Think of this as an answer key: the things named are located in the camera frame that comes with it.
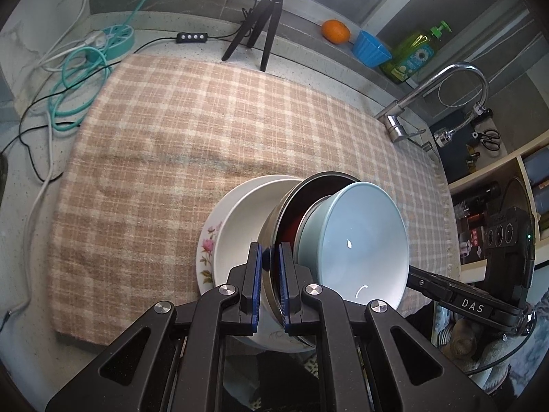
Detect teal power strip with cord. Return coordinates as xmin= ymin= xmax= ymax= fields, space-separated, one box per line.
xmin=47 ymin=0 xmax=167 ymax=130

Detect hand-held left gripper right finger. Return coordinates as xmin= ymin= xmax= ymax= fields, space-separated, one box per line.
xmin=279 ymin=242 xmax=498 ymax=412

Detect dark utensil rack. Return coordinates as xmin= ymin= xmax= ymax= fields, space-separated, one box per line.
xmin=431 ymin=107 xmax=509 ymax=174

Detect plain white plate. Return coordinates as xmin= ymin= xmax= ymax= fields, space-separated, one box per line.
xmin=213 ymin=175 xmax=303 ymax=310

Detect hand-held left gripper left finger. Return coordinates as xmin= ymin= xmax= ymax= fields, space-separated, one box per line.
xmin=45 ymin=242 xmax=263 ymax=412

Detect beige checked cloth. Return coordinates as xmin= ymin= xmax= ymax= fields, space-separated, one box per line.
xmin=47 ymin=56 xmax=459 ymax=346

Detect stainless steel bowl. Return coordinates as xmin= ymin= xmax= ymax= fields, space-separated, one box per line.
xmin=259 ymin=172 xmax=361 ymax=348

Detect blue ribbed cup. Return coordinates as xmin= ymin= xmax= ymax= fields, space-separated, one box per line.
xmin=352 ymin=30 xmax=393 ymax=68

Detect small white bowl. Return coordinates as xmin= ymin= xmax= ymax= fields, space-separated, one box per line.
xmin=296 ymin=181 xmax=408 ymax=314

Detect orange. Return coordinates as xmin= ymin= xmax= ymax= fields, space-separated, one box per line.
xmin=323 ymin=19 xmax=350 ymax=45

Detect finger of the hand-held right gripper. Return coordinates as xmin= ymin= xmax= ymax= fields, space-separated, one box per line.
xmin=407 ymin=266 xmax=455 ymax=306

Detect large floral plate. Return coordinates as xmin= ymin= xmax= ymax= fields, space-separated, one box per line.
xmin=196 ymin=204 xmax=318 ymax=353

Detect black scissors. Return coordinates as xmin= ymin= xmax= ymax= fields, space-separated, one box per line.
xmin=473 ymin=128 xmax=502 ymax=151

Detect white shelf unit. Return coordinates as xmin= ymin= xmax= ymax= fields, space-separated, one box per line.
xmin=447 ymin=146 xmax=549 ymax=282

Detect chrome faucet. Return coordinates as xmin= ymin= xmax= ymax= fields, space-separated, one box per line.
xmin=375 ymin=62 xmax=490 ymax=143

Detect chrome spray head hose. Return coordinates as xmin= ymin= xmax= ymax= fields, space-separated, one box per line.
xmin=433 ymin=62 xmax=493 ymax=147

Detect green dish soap bottle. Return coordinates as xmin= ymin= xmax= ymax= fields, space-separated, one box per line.
xmin=379 ymin=21 xmax=452 ymax=84

